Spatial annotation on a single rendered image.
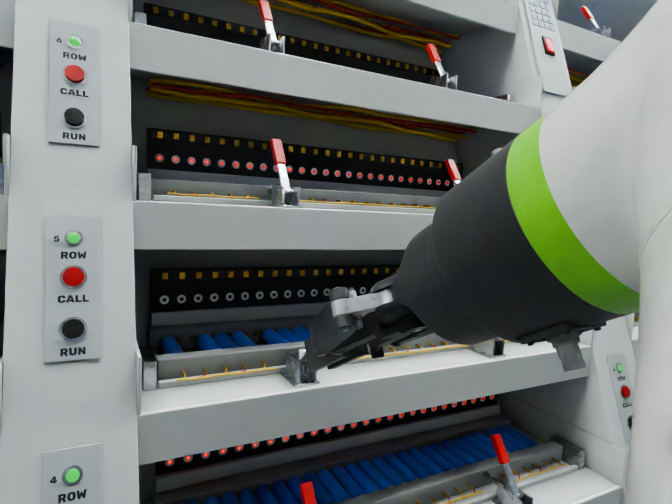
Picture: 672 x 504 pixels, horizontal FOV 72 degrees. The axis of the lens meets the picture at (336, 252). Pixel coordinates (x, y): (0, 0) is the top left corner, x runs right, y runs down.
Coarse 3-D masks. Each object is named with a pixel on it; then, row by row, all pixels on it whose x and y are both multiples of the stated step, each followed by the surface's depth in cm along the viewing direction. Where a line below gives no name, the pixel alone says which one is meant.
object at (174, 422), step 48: (144, 384) 44; (240, 384) 47; (288, 384) 47; (336, 384) 48; (384, 384) 51; (432, 384) 54; (480, 384) 58; (528, 384) 62; (144, 432) 39; (192, 432) 41; (240, 432) 43; (288, 432) 46
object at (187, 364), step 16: (432, 336) 61; (192, 352) 48; (208, 352) 48; (224, 352) 49; (240, 352) 49; (256, 352) 50; (272, 352) 51; (384, 352) 57; (400, 352) 57; (416, 352) 58; (160, 368) 45; (176, 368) 46; (192, 368) 47; (208, 368) 48; (224, 368) 48; (240, 368) 49; (256, 368) 50; (272, 368) 49
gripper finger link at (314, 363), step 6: (306, 342) 44; (306, 348) 44; (306, 354) 44; (312, 354) 43; (330, 354) 40; (342, 354) 38; (348, 354) 38; (312, 360) 43; (318, 360) 42; (324, 360) 41; (330, 360) 40; (336, 360) 39; (312, 366) 43; (318, 366) 42; (324, 366) 42
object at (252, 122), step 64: (192, 0) 73; (0, 64) 59; (192, 128) 68; (256, 128) 73; (320, 128) 79; (0, 256) 54; (192, 256) 64; (256, 256) 68; (320, 256) 73; (384, 256) 79; (0, 320) 53
